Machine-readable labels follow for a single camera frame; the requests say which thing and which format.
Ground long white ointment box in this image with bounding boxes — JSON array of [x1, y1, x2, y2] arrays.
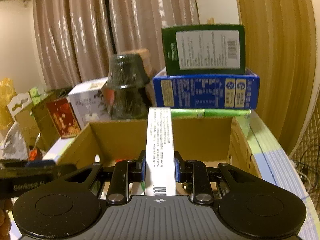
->
[[145, 107, 176, 196]]

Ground person's left hand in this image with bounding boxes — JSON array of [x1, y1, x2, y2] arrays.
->
[[0, 199, 13, 240]]

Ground open cardboard box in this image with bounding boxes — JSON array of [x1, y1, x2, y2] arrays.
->
[[56, 116, 263, 197]]

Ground red gift box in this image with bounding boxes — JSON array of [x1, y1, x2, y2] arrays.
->
[[46, 97, 81, 139]]

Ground white humidifier box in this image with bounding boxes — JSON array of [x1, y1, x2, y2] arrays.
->
[[68, 77, 110, 129]]

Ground yellow plastic bag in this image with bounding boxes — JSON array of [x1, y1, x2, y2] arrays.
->
[[0, 77, 17, 130]]

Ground blue milk carton box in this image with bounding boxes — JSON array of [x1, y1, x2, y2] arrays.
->
[[152, 69, 260, 109]]

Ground dark stacked wrapped bowls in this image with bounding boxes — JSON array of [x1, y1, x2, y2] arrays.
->
[[103, 49, 155, 120]]

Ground quilted beige chair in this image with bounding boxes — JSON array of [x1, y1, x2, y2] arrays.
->
[[287, 114, 320, 196]]

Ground dark green tea box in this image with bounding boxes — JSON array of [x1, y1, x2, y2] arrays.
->
[[162, 24, 246, 75]]

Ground beige pleated curtain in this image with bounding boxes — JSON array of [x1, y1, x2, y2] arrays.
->
[[33, 0, 199, 89]]

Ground yellow wooden curtain panel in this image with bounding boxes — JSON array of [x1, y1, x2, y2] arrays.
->
[[237, 0, 317, 153]]

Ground black power cable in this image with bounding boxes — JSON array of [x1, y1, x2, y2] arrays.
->
[[290, 139, 320, 181]]

